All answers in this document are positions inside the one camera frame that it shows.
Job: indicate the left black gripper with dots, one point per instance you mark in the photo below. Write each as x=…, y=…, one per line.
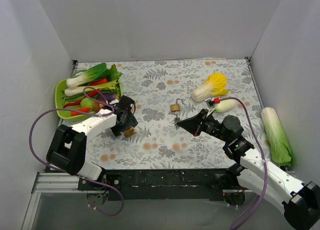
x=124, y=127

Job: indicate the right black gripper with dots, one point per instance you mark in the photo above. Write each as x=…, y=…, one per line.
x=200, y=123

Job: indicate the large brass padlock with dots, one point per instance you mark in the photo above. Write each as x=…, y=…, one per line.
x=129, y=132

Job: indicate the black headed key bunch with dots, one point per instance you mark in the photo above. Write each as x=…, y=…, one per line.
x=176, y=121

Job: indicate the small brass padlock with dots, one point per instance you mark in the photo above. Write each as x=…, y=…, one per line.
x=176, y=107

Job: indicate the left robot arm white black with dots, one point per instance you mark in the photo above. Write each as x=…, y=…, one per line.
x=68, y=147

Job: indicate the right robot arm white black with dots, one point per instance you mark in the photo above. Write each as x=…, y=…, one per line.
x=298, y=201

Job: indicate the purple eggplant toy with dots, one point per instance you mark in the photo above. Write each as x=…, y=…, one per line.
x=109, y=96

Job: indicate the brown onion toy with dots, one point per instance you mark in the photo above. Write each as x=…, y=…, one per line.
x=97, y=106

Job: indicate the white radish toy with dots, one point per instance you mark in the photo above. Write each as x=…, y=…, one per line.
x=225, y=105

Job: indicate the orange carrot toy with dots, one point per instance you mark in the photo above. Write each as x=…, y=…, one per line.
x=80, y=111

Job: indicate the red chili pepper toy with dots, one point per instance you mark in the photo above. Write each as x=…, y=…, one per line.
x=75, y=103

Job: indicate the green apple toy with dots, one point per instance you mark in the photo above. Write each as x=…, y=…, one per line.
x=86, y=103

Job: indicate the floral tablecloth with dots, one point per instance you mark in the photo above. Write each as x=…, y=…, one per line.
x=157, y=143

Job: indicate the yellow napa cabbage toy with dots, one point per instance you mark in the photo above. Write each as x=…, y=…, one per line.
x=215, y=85

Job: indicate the green lettuce leaf toy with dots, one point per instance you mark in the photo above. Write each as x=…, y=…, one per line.
x=112, y=74

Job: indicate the bok choy toy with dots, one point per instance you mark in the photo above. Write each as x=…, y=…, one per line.
x=87, y=76

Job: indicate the celery stalk toy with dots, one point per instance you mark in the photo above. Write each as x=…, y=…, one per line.
x=82, y=89

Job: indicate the green plastic tray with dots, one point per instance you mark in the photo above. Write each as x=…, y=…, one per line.
x=61, y=99

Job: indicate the large green white cabbage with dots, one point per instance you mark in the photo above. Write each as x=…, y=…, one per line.
x=281, y=152

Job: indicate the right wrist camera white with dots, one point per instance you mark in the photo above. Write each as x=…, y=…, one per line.
x=212, y=103

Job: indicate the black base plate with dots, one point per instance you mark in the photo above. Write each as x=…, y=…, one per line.
x=211, y=184

